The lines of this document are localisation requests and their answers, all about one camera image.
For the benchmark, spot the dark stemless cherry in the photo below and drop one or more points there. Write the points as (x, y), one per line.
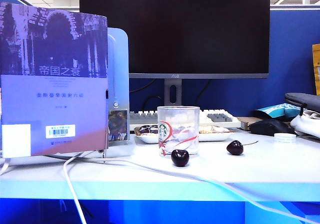
(180, 158)

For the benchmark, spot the black computer monitor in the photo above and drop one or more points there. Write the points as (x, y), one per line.
(175, 28)

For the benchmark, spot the brown cardboard piece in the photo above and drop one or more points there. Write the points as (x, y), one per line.
(243, 122)

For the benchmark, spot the grey monitor stand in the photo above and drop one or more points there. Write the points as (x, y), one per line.
(173, 83)

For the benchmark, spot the dark cherry with stem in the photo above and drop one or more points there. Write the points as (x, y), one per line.
(235, 148)

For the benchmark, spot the black computer mouse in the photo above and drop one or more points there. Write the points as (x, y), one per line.
(271, 127)

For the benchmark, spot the white cloth bag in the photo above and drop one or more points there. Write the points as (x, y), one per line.
(306, 123)

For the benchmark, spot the white round lid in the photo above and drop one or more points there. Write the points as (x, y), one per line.
(285, 137)

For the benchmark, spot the purple-covered standing book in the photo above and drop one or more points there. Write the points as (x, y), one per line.
(50, 103)

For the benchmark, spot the white snack tray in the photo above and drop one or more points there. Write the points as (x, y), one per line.
(215, 136)

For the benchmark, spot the colourful picture card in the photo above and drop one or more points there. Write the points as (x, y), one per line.
(118, 125)

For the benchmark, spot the yellow package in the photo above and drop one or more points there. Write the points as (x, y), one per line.
(316, 68)

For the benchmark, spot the dark snack on tray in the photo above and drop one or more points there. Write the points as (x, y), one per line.
(146, 130)

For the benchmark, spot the clear printed drinking glass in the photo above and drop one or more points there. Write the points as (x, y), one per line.
(178, 123)

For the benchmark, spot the white and grey keyboard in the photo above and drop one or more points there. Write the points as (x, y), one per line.
(220, 116)

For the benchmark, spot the tan snack on tray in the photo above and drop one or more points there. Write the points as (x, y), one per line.
(212, 130)

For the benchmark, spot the teal snack bag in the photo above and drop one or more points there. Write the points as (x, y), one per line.
(277, 111)

